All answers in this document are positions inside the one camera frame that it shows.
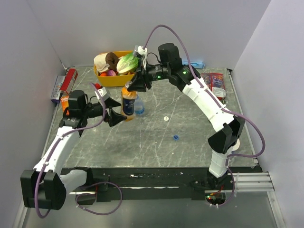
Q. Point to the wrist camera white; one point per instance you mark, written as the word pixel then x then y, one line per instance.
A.
pixel 140 51
pixel 101 92

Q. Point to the brown beige plush toy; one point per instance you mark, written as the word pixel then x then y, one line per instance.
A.
pixel 106 61

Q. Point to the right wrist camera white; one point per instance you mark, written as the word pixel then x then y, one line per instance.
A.
pixel 140 51

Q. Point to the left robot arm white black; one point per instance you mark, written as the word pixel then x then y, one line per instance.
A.
pixel 45 187

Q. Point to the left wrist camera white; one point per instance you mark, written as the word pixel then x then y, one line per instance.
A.
pixel 101 92

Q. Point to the aluminium frame rail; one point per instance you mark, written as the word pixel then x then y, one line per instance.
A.
pixel 253 182

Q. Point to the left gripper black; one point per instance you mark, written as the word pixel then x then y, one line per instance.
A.
pixel 114 118

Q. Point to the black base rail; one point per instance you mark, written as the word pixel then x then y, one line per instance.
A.
pixel 156 183

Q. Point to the red box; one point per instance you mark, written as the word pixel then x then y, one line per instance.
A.
pixel 69 81

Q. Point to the yellow plastic basket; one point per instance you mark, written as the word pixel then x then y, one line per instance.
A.
pixel 113 78

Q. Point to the orange drink bottle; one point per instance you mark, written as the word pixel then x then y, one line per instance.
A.
pixel 128 100

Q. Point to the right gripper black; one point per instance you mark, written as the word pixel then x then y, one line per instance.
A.
pixel 138 84

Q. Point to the blue tissue pack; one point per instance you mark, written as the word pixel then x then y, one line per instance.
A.
pixel 198 65

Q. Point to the clear blue water bottle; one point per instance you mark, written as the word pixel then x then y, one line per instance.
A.
pixel 138 106

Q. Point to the orange razor box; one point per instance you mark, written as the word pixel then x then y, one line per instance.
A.
pixel 65 104

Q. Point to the blue bottle cap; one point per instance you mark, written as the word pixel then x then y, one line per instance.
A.
pixel 175 137

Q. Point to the plush cabbage toy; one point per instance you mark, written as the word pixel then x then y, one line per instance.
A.
pixel 127 64

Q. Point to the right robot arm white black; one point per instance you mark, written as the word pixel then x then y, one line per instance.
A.
pixel 227 126

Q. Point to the white blue can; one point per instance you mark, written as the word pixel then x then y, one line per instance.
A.
pixel 237 145

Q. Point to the red snack bag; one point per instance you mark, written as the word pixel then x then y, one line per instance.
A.
pixel 215 82

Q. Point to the purple grey box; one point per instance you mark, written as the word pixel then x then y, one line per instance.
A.
pixel 56 94

